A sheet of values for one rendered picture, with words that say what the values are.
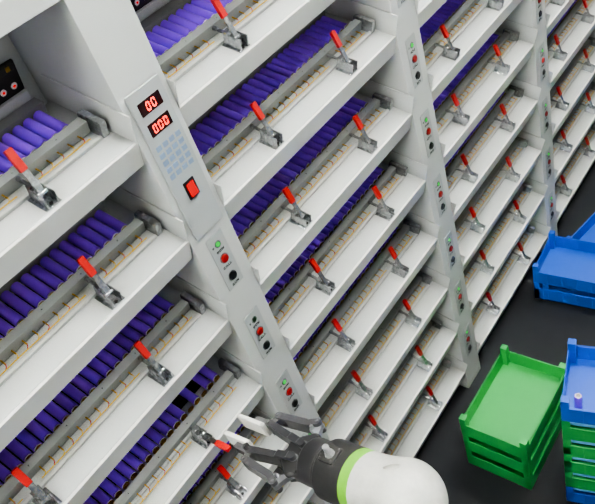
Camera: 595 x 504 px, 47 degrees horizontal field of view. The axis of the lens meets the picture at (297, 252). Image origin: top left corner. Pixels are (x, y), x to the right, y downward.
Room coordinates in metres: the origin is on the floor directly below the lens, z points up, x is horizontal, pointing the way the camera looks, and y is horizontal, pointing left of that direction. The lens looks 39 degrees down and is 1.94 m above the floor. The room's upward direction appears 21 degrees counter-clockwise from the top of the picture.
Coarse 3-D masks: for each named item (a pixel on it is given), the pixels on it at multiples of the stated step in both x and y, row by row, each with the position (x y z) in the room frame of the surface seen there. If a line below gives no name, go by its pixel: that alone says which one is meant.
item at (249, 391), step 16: (224, 352) 1.00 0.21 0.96; (224, 368) 0.99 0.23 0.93; (240, 368) 0.98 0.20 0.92; (240, 384) 0.95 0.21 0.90; (256, 384) 0.95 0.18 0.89; (224, 400) 0.93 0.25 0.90; (240, 400) 0.92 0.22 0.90; (256, 400) 0.93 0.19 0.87; (208, 416) 0.90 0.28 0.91; (224, 416) 0.89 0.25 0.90; (192, 448) 0.85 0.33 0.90; (208, 448) 0.84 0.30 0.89; (176, 464) 0.82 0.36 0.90; (192, 464) 0.82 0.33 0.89; (208, 464) 0.83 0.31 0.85; (128, 480) 0.82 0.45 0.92; (160, 480) 0.80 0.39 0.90; (176, 480) 0.79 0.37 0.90; (192, 480) 0.80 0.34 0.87; (144, 496) 0.78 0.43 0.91; (160, 496) 0.77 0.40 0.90; (176, 496) 0.77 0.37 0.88
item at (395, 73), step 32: (384, 0) 1.40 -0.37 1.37; (416, 32) 1.44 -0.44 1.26; (384, 64) 1.43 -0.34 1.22; (416, 96) 1.41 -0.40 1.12; (416, 128) 1.39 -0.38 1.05; (416, 160) 1.40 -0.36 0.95; (448, 192) 1.45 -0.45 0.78; (448, 224) 1.43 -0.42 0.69; (448, 288) 1.39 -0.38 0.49; (448, 352) 1.43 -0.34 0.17
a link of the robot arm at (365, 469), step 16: (368, 448) 0.57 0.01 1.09; (352, 464) 0.54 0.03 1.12; (368, 464) 0.53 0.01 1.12; (384, 464) 0.52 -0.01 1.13; (400, 464) 0.50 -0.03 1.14; (416, 464) 0.50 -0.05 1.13; (352, 480) 0.52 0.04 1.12; (368, 480) 0.51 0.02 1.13; (384, 480) 0.49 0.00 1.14; (400, 480) 0.48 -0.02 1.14; (416, 480) 0.47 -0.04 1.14; (432, 480) 0.47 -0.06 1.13; (352, 496) 0.51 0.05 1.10; (368, 496) 0.49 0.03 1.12; (384, 496) 0.47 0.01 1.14; (400, 496) 0.46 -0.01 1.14; (416, 496) 0.46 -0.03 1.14; (432, 496) 0.45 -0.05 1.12
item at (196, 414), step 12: (228, 372) 0.97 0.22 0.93; (216, 384) 0.95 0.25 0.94; (228, 384) 0.95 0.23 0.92; (204, 396) 0.93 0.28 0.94; (216, 396) 0.93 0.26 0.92; (228, 396) 0.93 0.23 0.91; (204, 408) 0.90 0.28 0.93; (192, 420) 0.89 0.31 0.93; (180, 432) 0.87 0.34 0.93; (168, 444) 0.85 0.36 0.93; (156, 456) 0.83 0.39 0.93; (168, 456) 0.84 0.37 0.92; (144, 468) 0.82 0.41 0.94; (156, 468) 0.81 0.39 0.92; (144, 480) 0.79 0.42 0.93; (132, 492) 0.78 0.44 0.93
